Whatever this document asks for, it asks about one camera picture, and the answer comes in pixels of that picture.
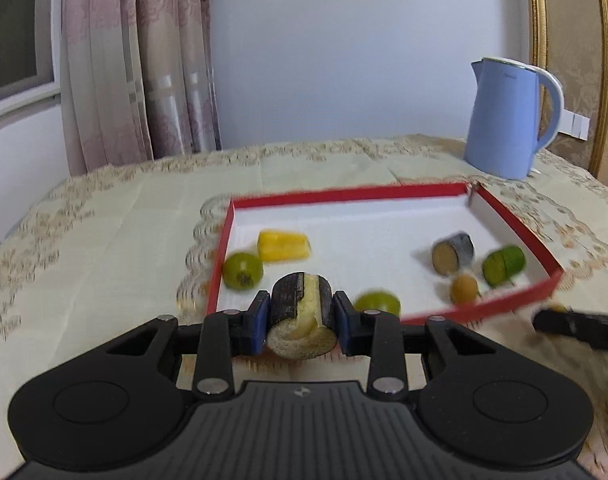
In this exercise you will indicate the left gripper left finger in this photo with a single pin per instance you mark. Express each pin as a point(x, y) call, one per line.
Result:
point(228, 333)

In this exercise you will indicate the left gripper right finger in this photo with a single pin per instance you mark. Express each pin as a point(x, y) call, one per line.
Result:
point(376, 334)

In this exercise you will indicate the eggplant half cut piece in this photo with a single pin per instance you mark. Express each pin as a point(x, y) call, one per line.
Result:
point(301, 318)

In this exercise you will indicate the green round fruit front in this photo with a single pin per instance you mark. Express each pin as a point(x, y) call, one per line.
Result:
point(380, 300)

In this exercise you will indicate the green round fruit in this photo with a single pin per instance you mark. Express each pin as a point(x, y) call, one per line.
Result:
point(242, 271)
point(380, 300)

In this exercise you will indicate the green round fruit left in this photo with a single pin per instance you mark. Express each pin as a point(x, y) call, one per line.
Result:
point(242, 271)

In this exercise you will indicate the yellow fruit piece far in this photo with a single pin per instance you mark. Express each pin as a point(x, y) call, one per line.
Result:
point(278, 246)

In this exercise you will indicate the brown longan front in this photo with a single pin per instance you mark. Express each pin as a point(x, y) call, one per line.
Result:
point(464, 289)

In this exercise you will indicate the red shallow box tray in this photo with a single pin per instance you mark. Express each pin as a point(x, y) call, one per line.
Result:
point(380, 237)

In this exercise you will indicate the dark eggplant slice right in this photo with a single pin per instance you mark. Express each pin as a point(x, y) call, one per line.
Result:
point(453, 253)

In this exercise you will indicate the green cut cucumber chunk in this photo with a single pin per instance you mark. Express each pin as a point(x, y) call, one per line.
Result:
point(502, 265)

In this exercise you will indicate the cream embroidered tablecloth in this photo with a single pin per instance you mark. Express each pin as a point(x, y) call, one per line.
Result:
point(107, 251)

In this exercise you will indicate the blue electric kettle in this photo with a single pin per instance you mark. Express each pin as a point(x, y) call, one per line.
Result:
point(516, 113)

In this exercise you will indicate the pink floral curtain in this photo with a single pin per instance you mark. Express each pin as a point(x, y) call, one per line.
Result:
point(137, 81)

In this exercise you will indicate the gold framed headboard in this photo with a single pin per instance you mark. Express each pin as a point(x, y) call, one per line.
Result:
point(570, 39)

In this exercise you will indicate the white wall switch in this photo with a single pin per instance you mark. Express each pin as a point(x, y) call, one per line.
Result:
point(575, 125)

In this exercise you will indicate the window with white frame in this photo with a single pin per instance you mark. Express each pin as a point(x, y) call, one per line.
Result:
point(30, 36)

